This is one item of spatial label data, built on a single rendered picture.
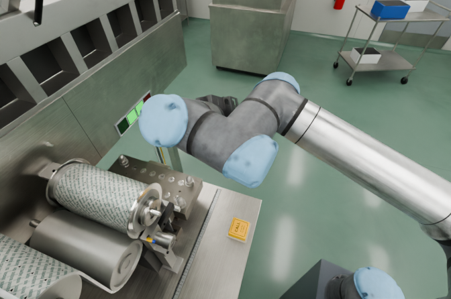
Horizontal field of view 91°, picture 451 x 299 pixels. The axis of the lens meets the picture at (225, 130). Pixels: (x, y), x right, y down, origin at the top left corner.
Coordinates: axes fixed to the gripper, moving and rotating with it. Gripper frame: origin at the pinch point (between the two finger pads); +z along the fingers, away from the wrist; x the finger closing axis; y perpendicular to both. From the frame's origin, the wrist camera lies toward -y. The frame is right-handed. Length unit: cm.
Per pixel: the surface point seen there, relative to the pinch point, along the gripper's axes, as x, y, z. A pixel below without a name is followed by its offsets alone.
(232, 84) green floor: 79, 71, 243
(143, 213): 23.9, -17.4, -15.6
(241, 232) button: 13.8, -39.8, 22.6
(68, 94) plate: 46, 19, -15
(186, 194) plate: 31.1, -21.2, 15.2
